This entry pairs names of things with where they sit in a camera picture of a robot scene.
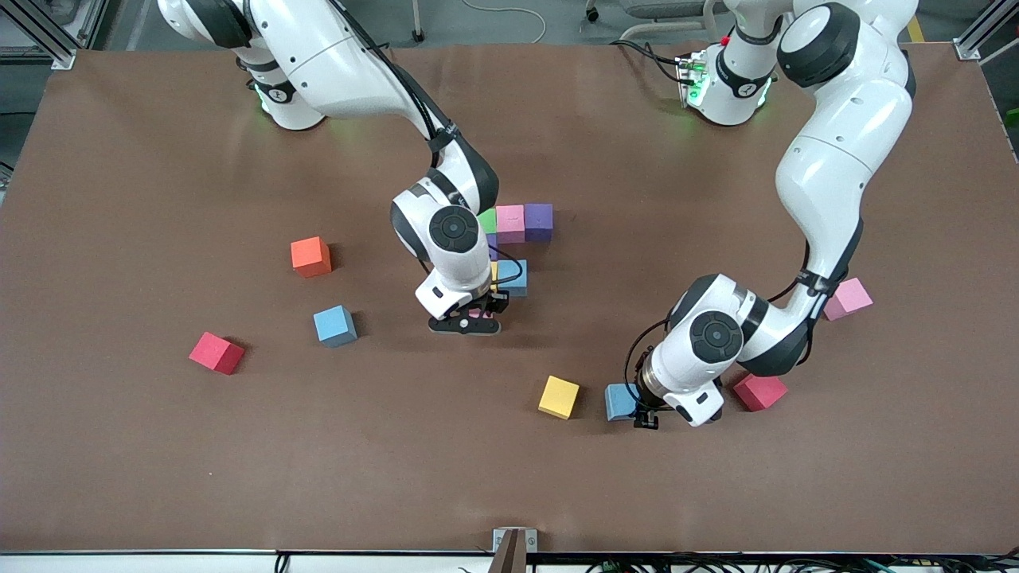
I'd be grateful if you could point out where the blue foam cube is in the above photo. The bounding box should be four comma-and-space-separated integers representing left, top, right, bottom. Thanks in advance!
495, 259, 529, 298
604, 384, 642, 423
312, 305, 358, 348

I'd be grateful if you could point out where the red foam cube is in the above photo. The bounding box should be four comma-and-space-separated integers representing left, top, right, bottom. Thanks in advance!
188, 331, 246, 376
732, 374, 789, 412

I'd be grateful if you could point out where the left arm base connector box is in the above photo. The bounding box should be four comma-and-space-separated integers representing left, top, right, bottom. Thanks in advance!
675, 51, 711, 109

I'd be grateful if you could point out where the orange foam cube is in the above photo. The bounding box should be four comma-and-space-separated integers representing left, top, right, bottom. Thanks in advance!
291, 236, 333, 279

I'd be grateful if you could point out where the grey chair base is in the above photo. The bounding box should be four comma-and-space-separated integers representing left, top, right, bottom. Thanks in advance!
580, 0, 721, 42

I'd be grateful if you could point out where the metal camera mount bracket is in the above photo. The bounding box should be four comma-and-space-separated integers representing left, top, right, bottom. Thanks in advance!
487, 527, 539, 573

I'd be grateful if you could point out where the white floor cable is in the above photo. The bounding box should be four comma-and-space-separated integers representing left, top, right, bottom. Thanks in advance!
462, 0, 548, 45

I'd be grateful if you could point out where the black left arm base cable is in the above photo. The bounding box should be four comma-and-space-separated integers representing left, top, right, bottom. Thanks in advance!
611, 38, 687, 84

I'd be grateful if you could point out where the white table edge rail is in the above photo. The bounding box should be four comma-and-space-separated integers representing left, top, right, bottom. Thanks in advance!
0, 549, 1019, 573

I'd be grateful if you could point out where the aluminium frame post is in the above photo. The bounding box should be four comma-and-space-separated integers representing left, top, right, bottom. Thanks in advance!
954, 0, 1019, 63
0, 0, 108, 71

